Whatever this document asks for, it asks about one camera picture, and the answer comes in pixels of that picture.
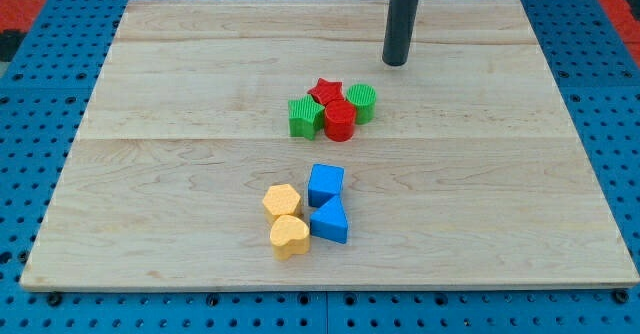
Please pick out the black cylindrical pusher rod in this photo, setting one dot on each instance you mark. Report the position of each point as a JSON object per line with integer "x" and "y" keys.
{"x": 398, "y": 33}

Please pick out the blue cube block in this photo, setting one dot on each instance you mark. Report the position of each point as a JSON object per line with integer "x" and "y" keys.
{"x": 325, "y": 182}

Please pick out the red cylinder block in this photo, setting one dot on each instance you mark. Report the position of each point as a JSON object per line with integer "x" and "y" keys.
{"x": 339, "y": 122}

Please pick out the green cylinder block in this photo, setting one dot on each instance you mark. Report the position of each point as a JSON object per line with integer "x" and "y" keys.
{"x": 363, "y": 97}

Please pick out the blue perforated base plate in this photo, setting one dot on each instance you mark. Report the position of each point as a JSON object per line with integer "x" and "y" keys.
{"x": 47, "y": 87}

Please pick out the blue triangle block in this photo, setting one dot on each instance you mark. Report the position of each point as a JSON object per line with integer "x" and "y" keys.
{"x": 330, "y": 222}

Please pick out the yellow heart block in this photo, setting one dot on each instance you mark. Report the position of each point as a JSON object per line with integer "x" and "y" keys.
{"x": 289, "y": 235}

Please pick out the yellow hexagon block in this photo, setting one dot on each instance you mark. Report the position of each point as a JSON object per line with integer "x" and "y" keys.
{"x": 281, "y": 200}

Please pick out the light wooden board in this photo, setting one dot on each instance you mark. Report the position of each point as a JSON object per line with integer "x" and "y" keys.
{"x": 471, "y": 175}

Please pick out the red star block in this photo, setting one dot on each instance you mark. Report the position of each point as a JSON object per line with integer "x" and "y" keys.
{"x": 325, "y": 92}

